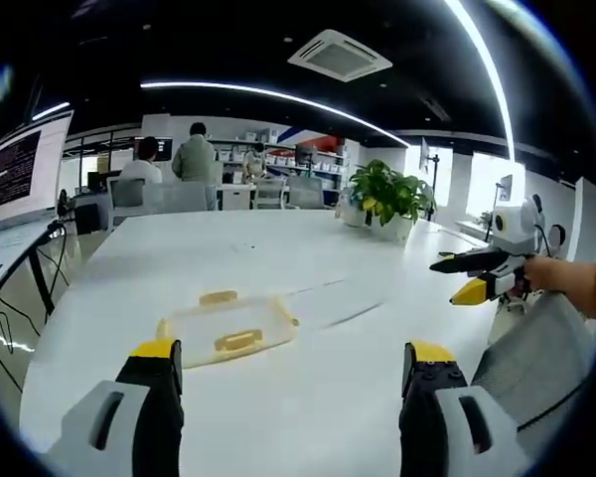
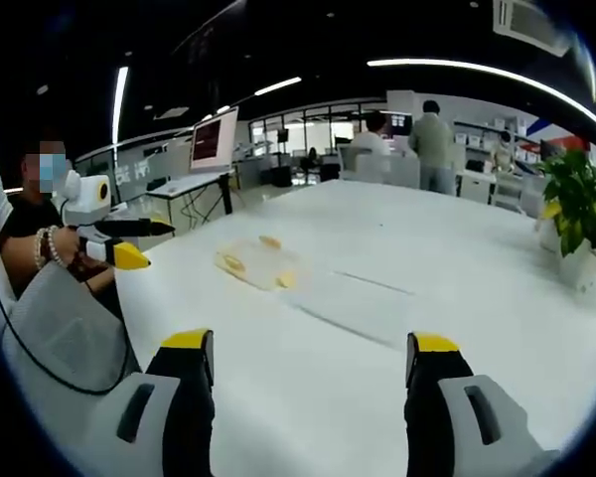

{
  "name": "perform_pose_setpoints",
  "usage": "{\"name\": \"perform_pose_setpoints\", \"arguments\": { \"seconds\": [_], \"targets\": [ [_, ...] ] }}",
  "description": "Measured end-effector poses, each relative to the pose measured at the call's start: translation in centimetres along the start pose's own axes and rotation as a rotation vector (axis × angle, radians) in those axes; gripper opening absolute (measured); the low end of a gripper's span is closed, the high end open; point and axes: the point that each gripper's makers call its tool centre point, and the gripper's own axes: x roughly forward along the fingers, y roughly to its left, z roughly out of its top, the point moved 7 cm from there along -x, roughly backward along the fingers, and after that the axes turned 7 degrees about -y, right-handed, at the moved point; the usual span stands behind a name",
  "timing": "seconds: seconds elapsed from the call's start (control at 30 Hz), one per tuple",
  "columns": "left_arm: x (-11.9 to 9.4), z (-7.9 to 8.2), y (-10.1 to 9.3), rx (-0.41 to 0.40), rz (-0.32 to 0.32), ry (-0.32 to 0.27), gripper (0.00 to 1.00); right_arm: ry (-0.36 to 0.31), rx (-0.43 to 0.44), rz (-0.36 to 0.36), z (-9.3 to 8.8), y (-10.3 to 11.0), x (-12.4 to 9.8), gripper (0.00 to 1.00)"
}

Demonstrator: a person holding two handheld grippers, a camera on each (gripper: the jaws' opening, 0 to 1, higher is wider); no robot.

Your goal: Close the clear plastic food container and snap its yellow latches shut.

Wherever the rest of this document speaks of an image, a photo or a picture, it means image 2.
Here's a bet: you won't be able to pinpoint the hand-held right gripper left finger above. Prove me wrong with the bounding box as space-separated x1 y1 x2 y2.
74 327 217 477

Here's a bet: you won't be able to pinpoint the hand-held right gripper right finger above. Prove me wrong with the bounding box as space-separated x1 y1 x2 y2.
403 331 562 477

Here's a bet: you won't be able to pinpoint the person's left hand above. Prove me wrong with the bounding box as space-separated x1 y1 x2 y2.
54 226 89 273

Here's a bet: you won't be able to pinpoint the person's black shirt torso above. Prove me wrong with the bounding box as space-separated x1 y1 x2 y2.
0 194 65 299

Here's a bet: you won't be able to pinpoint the white office desk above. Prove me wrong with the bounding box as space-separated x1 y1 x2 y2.
145 167 238 231

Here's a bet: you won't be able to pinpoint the grey fabric chair back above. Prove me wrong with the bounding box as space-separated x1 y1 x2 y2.
0 261 144 398

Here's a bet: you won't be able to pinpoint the ceiling strip light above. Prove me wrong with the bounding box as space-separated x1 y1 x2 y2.
367 58 596 133
253 76 304 97
110 65 131 146

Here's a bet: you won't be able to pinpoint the computer monitor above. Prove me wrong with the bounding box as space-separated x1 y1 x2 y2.
188 105 240 175

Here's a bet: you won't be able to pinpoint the seated person in black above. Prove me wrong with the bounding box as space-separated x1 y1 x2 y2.
0 181 132 398

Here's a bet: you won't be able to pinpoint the clear plastic bag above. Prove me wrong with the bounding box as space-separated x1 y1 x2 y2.
213 235 313 293

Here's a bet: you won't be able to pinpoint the white plant pot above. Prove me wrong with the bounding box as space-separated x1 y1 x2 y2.
557 237 596 295

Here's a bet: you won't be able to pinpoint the white cabinet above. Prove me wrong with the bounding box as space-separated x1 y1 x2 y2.
456 170 499 206

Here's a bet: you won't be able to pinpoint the white office chair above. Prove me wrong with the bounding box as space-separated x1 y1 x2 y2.
336 142 394 183

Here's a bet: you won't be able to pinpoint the green potted plant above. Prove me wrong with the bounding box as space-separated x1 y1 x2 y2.
538 147 596 272

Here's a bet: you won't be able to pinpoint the white storage shelf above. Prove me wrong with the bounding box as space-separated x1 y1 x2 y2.
453 115 543 166

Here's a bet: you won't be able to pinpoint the ceiling air conditioner vent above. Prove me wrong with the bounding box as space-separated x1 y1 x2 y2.
493 0 580 57

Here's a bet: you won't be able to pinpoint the bead bracelets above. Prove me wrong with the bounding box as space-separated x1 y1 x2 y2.
32 225 66 272

